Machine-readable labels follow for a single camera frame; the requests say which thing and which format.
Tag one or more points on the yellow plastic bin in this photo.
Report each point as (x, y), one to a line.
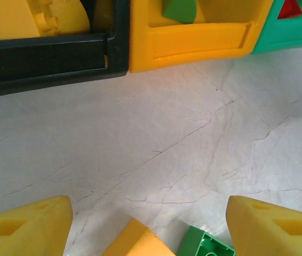
(193, 42)

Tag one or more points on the yellow lego brick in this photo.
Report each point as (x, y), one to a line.
(70, 18)
(140, 242)
(7, 18)

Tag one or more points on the green lego brick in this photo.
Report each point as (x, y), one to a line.
(193, 242)
(180, 10)

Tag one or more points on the green plastic bin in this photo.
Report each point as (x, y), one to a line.
(294, 34)

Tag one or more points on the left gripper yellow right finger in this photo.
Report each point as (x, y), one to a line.
(273, 234)

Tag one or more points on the black plastic bin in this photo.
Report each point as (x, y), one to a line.
(47, 58)

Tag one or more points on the red lego brick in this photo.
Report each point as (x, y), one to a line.
(289, 9)

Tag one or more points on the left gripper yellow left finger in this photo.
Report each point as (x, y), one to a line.
(20, 234)

